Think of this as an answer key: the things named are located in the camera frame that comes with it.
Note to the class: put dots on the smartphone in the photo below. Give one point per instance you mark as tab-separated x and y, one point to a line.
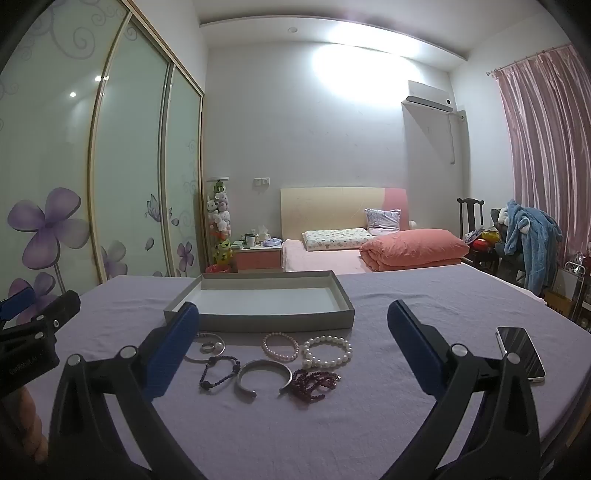
519	350

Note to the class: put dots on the mug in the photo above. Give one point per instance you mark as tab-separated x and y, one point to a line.
250	240

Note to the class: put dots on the tissue box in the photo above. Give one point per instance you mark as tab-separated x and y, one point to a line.
264	235

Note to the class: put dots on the dark wooden chair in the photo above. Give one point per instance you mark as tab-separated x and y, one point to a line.
471	217

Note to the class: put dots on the white air conditioner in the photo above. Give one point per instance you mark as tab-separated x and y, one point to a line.
427	94

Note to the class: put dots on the floral glass wardrobe door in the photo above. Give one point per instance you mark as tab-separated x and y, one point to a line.
51	161
184	184
134	161

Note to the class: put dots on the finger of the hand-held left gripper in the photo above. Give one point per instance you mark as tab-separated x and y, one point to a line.
18	299
60	307

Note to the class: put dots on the white patterned pillow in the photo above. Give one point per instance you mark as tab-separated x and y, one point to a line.
337	239

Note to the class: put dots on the metal rack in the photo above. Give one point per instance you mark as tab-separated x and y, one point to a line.
577	286

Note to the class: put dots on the grey cardboard tray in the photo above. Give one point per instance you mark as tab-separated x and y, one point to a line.
268	300

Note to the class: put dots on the cream and pink headboard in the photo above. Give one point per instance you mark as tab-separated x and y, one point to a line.
323	207

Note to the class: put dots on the curtain rod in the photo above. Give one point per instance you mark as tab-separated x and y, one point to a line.
531	57

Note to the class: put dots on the colourful toys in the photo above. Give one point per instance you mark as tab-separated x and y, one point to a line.
482	241

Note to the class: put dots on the pink curtain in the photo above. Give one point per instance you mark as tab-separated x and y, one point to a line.
549	161

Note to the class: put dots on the white air conditioner pipe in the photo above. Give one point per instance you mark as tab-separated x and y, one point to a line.
452	138

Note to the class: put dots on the pink bed sheet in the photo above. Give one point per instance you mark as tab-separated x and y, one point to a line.
318	261

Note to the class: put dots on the person's left hand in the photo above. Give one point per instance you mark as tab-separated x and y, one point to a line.
23	424

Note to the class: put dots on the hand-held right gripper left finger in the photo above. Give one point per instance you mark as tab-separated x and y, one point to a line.
173	350

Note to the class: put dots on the clear tube of plush toys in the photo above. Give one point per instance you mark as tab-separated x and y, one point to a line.
220	217

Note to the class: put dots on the wide silver cuff bangle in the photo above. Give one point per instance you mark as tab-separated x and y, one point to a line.
263	365

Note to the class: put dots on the pink nightstand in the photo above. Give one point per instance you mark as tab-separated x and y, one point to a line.
258	258

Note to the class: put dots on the thin silver bangle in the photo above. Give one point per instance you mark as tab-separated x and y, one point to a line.
211	347

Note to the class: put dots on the purple print pillow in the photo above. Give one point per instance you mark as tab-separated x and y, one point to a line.
382	220

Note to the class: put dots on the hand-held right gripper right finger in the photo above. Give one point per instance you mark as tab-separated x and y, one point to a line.
411	341

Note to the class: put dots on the wall switch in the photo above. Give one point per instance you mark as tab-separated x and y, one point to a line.
262	182

